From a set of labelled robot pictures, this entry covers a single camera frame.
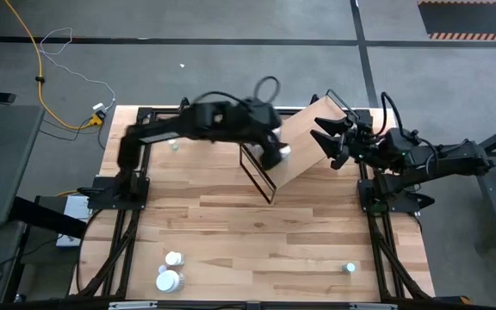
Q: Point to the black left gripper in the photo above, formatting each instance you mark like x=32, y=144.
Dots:
x=256, y=122

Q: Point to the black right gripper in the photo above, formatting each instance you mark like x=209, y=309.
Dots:
x=368, y=144

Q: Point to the small white labelled bottle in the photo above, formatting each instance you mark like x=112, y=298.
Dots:
x=286, y=150

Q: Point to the medium white pill bottle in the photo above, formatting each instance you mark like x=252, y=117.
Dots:
x=256, y=150

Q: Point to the small grey white-capped bottle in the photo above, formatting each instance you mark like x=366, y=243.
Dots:
x=349, y=267

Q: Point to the white-capped green label bottle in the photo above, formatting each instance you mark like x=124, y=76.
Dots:
x=173, y=258

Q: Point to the tiny white cap bottle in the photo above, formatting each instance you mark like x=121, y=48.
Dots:
x=162, y=269

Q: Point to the large white ribbed bottle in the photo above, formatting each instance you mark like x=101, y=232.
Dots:
x=168, y=282

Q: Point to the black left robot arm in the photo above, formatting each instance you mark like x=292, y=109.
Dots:
x=166, y=129

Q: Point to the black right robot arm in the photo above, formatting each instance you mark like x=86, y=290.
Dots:
x=437, y=159

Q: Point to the black-framed wooden shelf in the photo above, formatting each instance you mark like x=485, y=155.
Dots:
x=304, y=142

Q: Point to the black mat hazard stripes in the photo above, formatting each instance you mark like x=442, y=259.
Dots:
x=467, y=19

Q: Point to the yellow plug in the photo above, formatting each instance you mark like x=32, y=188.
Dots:
x=97, y=118

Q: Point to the white charger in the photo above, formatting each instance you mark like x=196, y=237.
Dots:
x=99, y=107

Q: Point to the orange black clamp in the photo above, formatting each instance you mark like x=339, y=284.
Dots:
x=463, y=299

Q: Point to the white power box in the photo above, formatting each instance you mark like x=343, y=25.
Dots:
x=76, y=206

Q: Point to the black desk beam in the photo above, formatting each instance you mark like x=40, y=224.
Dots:
x=45, y=217

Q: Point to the dark grey desk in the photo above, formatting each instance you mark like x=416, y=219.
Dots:
x=2, y=163

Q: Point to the silver metal bracket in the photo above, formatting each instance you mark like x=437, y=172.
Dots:
x=134, y=306
x=373, y=306

